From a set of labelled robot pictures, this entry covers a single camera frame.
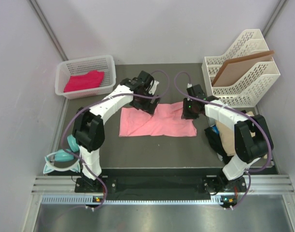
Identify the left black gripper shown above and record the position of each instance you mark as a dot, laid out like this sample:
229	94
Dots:
147	107

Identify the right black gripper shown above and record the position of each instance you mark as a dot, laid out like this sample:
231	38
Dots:
186	115

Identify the pink t-shirt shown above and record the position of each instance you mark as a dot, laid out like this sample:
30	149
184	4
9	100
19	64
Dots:
167	120

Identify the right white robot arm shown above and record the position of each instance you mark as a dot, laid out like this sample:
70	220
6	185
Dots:
252	139

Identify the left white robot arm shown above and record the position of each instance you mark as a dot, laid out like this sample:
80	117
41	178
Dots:
88	129

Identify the black t-shirt with blue print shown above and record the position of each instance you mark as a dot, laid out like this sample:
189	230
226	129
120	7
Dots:
214	140

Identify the beige folded t-shirt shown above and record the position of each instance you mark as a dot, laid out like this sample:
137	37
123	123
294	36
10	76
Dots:
227	138

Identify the magenta folded t-shirt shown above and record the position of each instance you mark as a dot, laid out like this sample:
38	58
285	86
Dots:
92	79

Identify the white plastic mesh basket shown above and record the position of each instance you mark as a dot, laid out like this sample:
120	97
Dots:
82	66

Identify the brown cardboard sheet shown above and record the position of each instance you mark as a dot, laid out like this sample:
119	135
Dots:
233	69

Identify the white perforated file organizer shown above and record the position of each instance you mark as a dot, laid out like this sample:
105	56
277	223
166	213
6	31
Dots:
254	84

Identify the teal headphones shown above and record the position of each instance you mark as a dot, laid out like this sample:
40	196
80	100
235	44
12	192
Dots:
62	161

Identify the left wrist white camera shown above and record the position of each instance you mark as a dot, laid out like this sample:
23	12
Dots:
153	87

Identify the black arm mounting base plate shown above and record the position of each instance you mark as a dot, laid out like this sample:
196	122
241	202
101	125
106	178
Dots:
158	187

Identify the aluminium frame rail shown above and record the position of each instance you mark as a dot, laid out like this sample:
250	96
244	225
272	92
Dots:
258	184

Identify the grey slotted cable duct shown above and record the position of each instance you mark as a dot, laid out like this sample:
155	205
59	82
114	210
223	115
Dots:
95	200

